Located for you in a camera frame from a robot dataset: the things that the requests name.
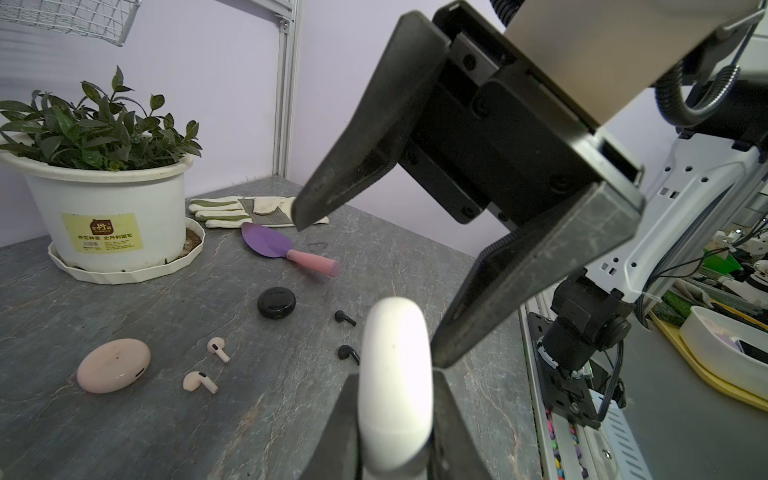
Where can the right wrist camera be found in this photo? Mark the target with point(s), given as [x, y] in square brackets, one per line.
[602, 54]

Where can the pink earbud charging case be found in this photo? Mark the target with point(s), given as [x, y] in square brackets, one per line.
[113, 366]

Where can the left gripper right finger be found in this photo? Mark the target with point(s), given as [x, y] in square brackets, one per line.
[452, 452]

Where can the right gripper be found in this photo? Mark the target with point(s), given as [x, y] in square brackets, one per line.
[480, 128]

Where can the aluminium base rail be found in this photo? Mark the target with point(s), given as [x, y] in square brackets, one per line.
[568, 450]

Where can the white wire shelf basket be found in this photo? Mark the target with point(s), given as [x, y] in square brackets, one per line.
[110, 21]

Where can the black earbud charging case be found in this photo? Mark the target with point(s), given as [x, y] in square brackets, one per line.
[276, 303]

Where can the white plastic tray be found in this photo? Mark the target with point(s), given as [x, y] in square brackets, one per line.
[731, 350]

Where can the pink earbud one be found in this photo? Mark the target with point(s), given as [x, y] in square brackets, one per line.
[196, 379]

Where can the black earbud one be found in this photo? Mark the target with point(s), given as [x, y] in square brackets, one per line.
[341, 317]

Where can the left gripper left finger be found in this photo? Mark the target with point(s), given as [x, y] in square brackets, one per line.
[338, 453]

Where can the potted green plant white pot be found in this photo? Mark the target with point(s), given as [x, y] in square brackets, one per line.
[107, 176]

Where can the beige gardening glove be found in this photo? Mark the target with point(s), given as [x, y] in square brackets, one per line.
[231, 212]

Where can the white earbud charging case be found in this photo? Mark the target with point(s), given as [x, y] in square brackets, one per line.
[395, 393]

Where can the pink earbud two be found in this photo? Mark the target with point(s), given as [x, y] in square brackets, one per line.
[216, 346]

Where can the black earbud two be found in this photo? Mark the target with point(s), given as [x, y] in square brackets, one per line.
[347, 352]

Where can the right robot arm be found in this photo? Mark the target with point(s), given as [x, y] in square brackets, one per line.
[593, 303]

